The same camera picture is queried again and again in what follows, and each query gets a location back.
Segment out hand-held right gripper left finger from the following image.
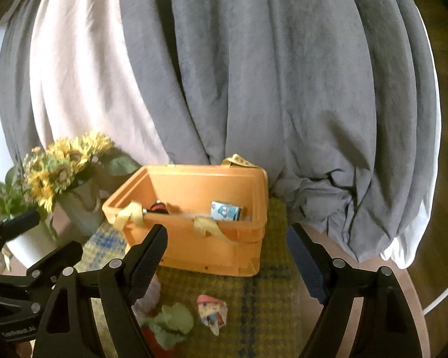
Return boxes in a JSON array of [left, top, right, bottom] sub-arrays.
[[32, 223, 169, 358]]

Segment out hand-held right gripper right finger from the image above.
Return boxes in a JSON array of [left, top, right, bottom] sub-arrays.
[[287, 223, 422, 358]]

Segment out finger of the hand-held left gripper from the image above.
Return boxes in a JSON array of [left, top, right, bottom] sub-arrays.
[[11, 241, 84, 298], [0, 209, 41, 269]]

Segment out orange plastic storage box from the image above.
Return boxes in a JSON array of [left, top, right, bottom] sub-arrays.
[[102, 164, 268, 277]]

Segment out pink printed fabric pouch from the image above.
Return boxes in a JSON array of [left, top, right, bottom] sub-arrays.
[[196, 294, 229, 336]]

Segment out pale pink soft cloth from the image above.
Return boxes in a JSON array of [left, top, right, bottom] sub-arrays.
[[131, 274, 162, 316]]

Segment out white plant pot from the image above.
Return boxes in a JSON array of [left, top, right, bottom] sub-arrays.
[[4, 216, 58, 269]]

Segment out green potted plant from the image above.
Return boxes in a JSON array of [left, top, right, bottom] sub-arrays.
[[0, 166, 56, 243]]

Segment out red and black toy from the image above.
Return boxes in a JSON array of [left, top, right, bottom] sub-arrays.
[[144, 201, 169, 215]]

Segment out white flower vase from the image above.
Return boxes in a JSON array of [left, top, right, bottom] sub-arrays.
[[56, 179, 104, 236]]

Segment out yellow plaid rug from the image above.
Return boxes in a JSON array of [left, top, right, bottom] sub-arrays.
[[74, 197, 329, 358]]

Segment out artificial sunflower bouquet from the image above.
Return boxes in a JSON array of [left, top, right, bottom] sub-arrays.
[[21, 130, 140, 213]]

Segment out small blue printed packet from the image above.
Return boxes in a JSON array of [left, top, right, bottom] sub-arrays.
[[210, 200, 244, 222]]

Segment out grey and white curtain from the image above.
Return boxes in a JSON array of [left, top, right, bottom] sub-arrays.
[[0, 0, 443, 269]]

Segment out white cable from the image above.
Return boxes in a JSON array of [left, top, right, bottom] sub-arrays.
[[422, 265, 448, 316]]

